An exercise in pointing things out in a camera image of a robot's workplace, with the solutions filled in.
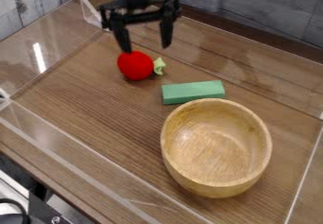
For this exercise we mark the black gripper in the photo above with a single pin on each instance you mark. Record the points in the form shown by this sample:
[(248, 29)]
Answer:
[(117, 21)]

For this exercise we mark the red felt strawberry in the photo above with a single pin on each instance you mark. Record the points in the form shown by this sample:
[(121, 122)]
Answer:
[(137, 65)]

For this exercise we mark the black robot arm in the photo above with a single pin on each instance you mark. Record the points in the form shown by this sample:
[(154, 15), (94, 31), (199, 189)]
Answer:
[(130, 12)]

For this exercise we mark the green rectangular block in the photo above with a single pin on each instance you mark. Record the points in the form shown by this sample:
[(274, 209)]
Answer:
[(183, 92)]

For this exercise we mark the wooden bowl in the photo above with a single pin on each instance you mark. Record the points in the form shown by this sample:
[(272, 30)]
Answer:
[(217, 147)]

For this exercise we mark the clear acrylic corner bracket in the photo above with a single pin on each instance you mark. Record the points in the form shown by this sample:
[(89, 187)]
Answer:
[(91, 16)]

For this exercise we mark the clear acrylic enclosure wall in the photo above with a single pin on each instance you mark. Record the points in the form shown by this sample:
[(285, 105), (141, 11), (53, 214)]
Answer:
[(82, 128)]

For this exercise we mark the black metal mount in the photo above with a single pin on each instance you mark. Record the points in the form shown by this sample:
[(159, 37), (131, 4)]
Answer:
[(42, 213)]

